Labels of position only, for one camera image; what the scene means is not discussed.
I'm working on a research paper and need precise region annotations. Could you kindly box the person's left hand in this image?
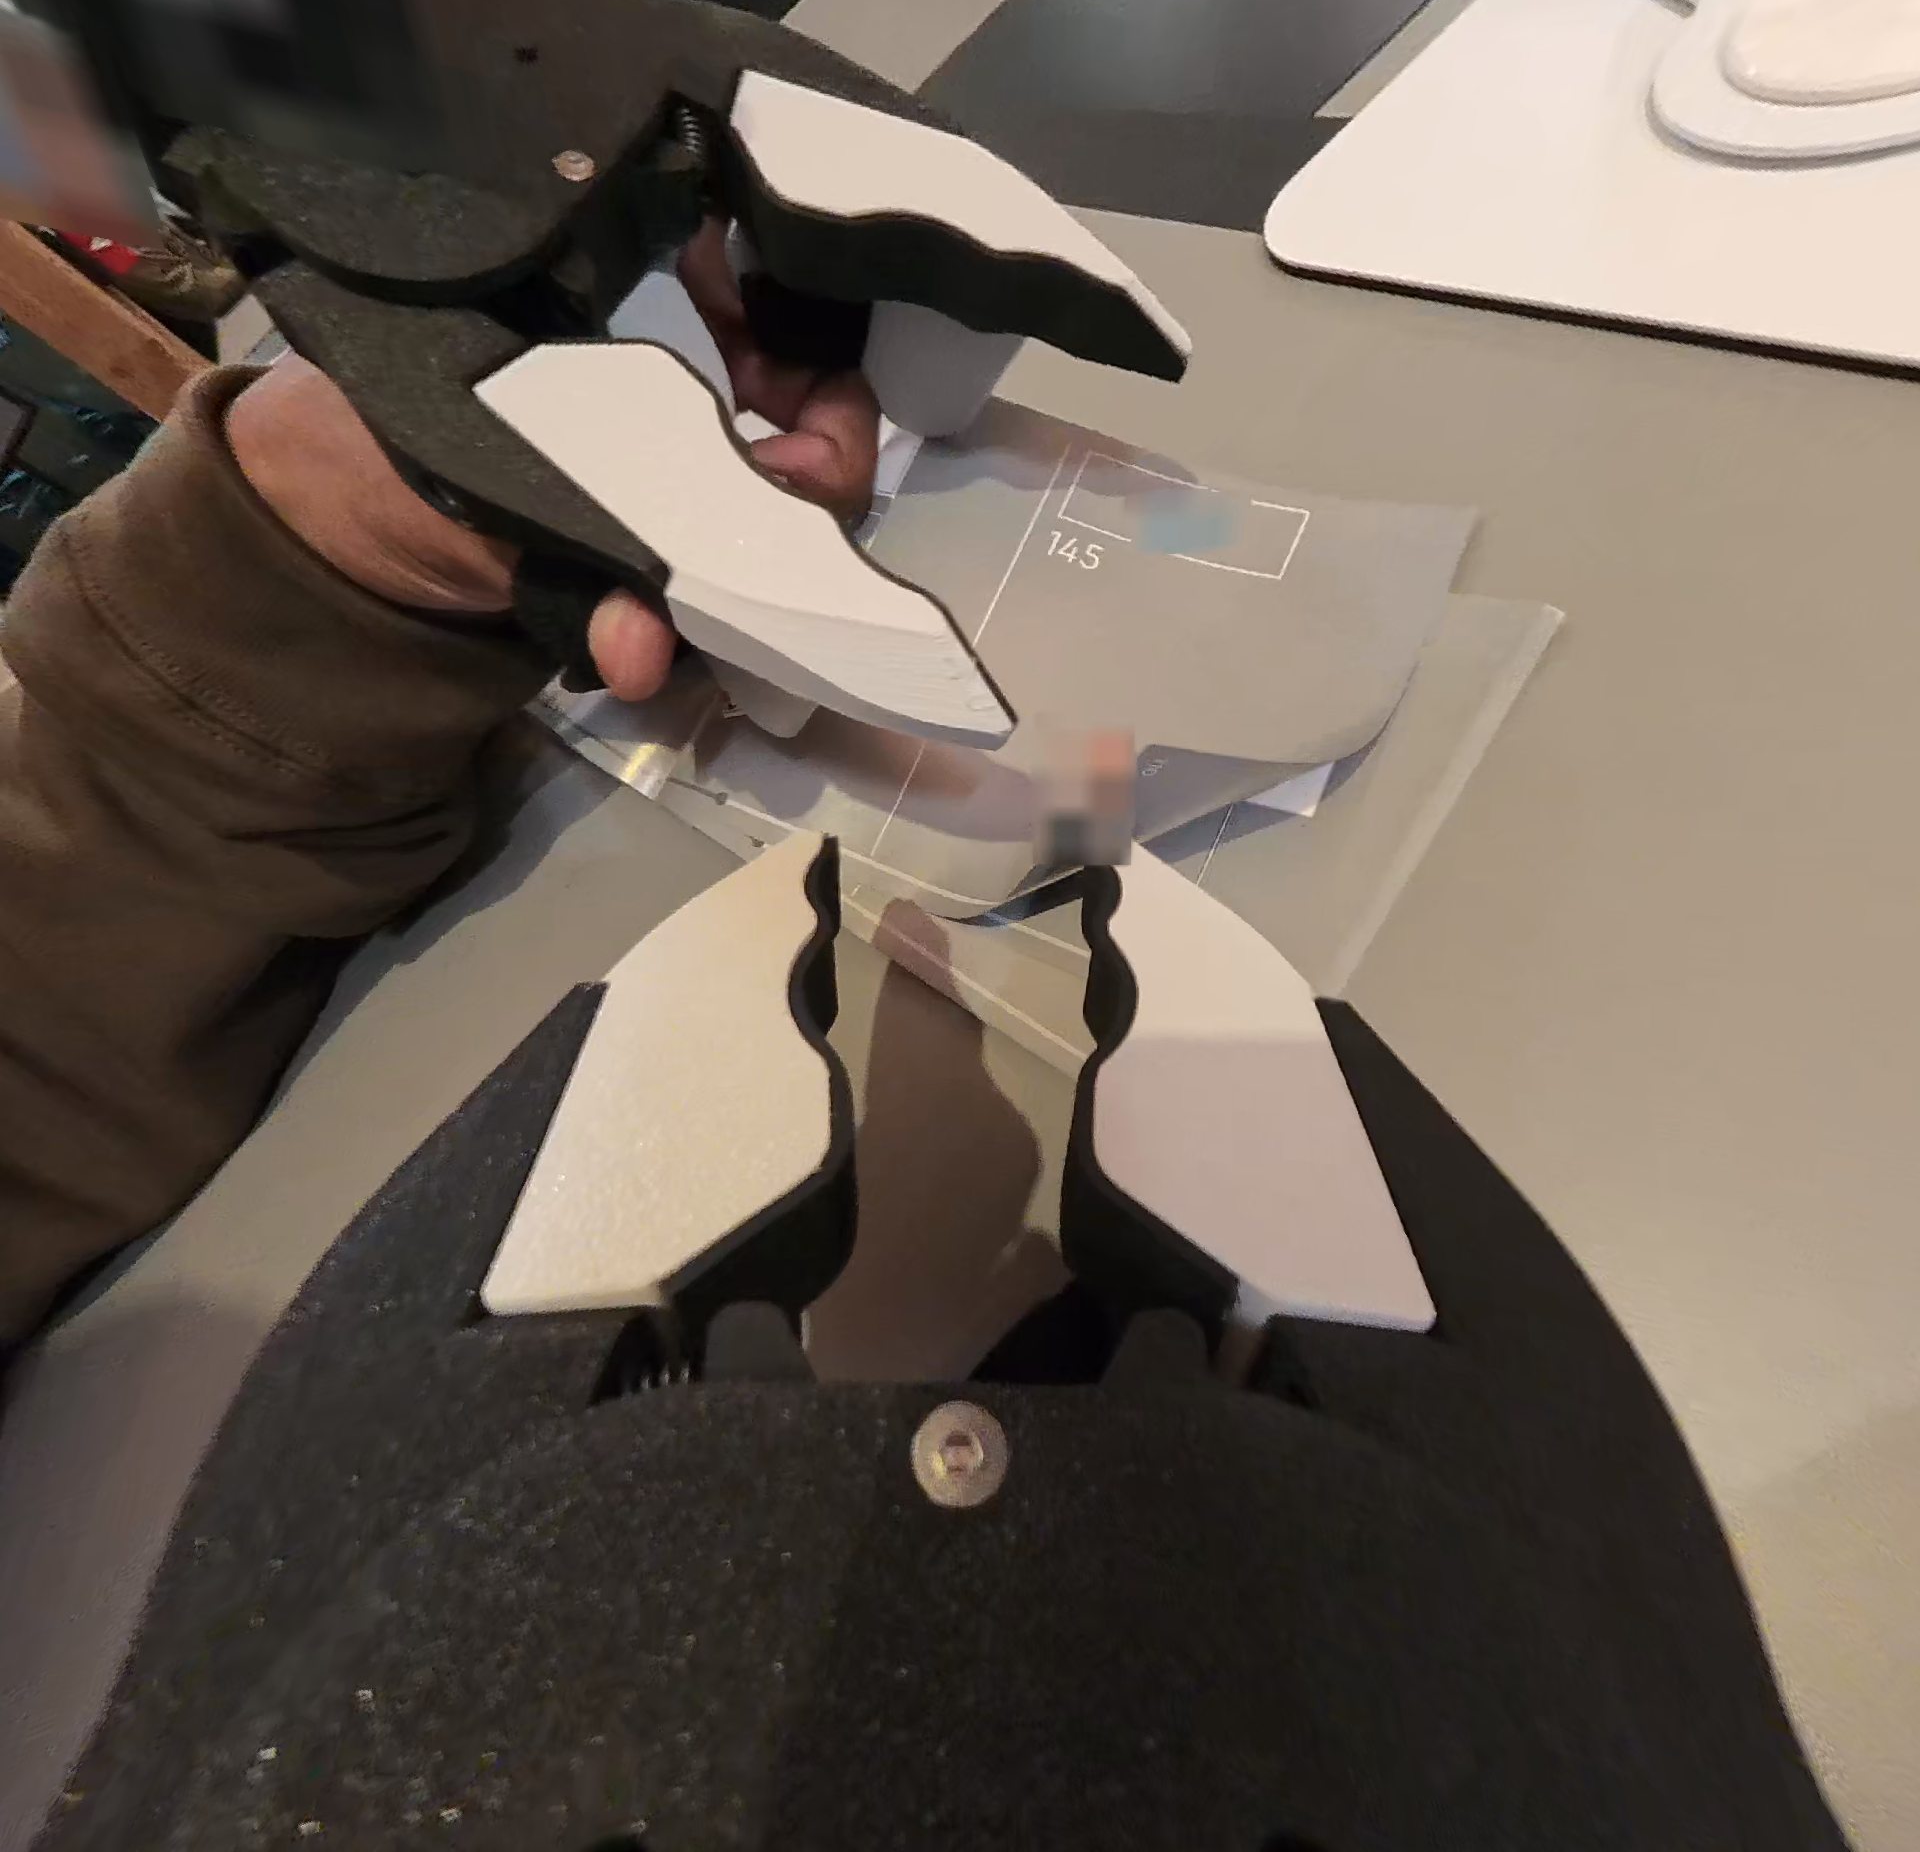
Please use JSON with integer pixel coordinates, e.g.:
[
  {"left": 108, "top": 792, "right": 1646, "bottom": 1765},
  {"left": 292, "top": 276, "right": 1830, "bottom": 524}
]
[{"left": 226, "top": 220, "right": 886, "bottom": 706}]

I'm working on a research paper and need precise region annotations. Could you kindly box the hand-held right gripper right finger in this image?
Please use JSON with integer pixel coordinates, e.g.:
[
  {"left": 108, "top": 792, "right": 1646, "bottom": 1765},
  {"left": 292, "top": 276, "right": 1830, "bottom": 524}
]
[{"left": 1065, "top": 860, "right": 1439, "bottom": 1336}]

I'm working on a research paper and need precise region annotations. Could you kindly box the grey desk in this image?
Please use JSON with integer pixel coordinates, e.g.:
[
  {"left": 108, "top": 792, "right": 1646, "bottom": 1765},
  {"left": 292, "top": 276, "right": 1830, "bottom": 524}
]
[{"left": 0, "top": 0, "right": 1920, "bottom": 1852}]

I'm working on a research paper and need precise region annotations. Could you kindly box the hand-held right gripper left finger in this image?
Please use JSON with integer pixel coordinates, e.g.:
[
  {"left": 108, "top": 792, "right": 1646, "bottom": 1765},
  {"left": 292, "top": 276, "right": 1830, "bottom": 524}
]
[{"left": 482, "top": 831, "right": 857, "bottom": 1321}]

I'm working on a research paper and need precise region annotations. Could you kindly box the grey instruction booklet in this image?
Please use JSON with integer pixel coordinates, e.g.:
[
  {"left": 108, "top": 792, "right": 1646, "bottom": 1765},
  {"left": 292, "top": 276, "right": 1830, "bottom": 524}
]
[{"left": 526, "top": 396, "right": 1565, "bottom": 1075}]

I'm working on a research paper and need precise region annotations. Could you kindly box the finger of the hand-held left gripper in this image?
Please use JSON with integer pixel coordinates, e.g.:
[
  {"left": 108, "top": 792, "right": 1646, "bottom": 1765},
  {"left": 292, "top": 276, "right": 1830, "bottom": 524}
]
[
  {"left": 717, "top": 66, "right": 1197, "bottom": 388},
  {"left": 473, "top": 337, "right": 1023, "bottom": 754}
]

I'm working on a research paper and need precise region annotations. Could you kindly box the white stand base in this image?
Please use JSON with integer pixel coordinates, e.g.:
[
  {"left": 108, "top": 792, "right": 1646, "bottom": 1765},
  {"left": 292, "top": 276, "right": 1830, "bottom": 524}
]
[{"left": 1263, "top": 0, "right": 1920, "bottom": 379}]

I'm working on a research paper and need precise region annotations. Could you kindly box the person's left forearm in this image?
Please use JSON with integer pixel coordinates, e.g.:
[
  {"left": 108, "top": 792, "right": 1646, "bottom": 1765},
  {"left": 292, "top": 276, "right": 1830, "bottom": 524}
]
[{"left": 0, "top": 365, "right": 603, "bottom": 1350}]

